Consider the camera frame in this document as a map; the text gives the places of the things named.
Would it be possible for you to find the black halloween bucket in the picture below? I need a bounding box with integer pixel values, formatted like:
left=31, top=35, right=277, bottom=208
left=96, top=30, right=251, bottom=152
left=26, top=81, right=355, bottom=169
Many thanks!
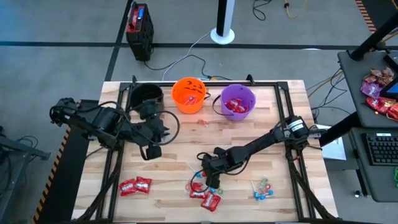
left=129, top=82, right=165, bottom=120

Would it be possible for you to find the white paper sheet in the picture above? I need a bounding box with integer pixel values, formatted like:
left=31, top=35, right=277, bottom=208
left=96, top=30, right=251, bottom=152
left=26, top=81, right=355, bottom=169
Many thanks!
left=322, top=124, right=348, bottom=161

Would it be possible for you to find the black desk leg pole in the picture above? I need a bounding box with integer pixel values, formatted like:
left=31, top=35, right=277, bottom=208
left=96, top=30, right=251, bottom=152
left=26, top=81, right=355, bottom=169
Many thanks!
left=318, top=111, right=363, bottom=147

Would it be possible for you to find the grey metal stand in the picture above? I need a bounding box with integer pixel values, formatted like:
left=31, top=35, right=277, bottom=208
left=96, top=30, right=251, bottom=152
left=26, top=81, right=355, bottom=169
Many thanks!
left=0, top=126, right=51, bottom=224

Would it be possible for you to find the black tablet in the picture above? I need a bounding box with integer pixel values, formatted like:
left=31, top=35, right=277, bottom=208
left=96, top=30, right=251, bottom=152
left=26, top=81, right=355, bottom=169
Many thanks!
left=379, top=76, right=398, bottom=100

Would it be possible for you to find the purple candy pack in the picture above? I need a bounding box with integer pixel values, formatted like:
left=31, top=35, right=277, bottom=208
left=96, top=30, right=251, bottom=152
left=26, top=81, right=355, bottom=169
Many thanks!
left=360, top=80, right=383, bottom=99

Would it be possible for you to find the orange pumpkin halloween bucket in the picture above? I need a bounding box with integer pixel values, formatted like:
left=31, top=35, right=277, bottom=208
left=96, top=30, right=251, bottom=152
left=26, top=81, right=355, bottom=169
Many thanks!
left=171, top=77, right=212, bottom=115

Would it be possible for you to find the yellow floor cable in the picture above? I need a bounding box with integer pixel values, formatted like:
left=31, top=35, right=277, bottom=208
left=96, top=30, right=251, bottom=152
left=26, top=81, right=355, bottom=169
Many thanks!
left=284, top=0, right=308, bottom=19

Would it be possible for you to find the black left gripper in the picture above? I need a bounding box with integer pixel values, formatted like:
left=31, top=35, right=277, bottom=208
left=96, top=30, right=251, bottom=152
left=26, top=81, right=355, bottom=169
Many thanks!
left=136, top=101, right=171, bottom=160

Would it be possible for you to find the black hazard-striped platform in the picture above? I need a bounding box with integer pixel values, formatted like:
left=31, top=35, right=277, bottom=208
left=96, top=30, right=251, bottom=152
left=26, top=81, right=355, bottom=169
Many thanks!
left=32, top=99, right=91, bottom=224
left=354, top=0, right=398, bottom=34

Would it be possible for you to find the black aluminium table frame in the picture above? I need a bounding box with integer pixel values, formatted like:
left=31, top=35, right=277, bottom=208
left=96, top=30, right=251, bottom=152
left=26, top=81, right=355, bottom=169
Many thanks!
left=71, top=74, right=338, bottom=224

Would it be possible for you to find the purple halloween bucket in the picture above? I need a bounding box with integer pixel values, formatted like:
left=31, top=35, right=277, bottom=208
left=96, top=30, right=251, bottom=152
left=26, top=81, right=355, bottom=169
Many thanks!
left=212, top=83, right=257, bottom=122

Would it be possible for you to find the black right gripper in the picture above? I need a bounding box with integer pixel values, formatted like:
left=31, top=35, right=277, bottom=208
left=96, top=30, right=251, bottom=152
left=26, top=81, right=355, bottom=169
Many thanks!
left=201, top=146, right=237, bottom=189

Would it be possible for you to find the white black pole stand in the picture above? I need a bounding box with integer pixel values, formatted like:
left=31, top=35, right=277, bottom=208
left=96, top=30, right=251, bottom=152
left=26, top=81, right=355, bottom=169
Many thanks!
left=210, top=0, right=236, bottom=45

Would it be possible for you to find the brown candy pack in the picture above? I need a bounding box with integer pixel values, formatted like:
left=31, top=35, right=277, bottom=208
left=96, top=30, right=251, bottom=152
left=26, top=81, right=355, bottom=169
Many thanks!
left=364, top=67, right=395, bottom=86

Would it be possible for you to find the white floor cable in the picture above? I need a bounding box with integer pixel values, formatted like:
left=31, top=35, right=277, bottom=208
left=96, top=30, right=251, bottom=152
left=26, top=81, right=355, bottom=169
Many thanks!
left=161, top=29, right=215, bottom=81

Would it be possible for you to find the black keyboard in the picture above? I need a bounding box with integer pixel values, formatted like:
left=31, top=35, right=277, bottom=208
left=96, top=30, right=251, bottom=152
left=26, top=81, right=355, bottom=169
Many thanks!
left=365, top=133, right=398, bottom=167

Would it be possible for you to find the black red tool case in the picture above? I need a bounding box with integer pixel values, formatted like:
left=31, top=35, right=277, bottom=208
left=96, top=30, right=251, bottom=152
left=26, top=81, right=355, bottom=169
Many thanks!
left=125, top=1, right=155, bottom=62

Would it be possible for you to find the black floor cable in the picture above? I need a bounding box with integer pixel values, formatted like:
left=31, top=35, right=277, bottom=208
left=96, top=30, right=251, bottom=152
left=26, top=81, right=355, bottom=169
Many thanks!
left=143, top=54, right=233, bottom=81
left=252, top=0, right=273, bottom=21

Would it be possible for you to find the black desk cable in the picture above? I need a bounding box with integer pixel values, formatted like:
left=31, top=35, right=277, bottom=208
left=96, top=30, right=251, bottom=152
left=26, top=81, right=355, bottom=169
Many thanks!
left=306, top=68, right=352, bottom=118

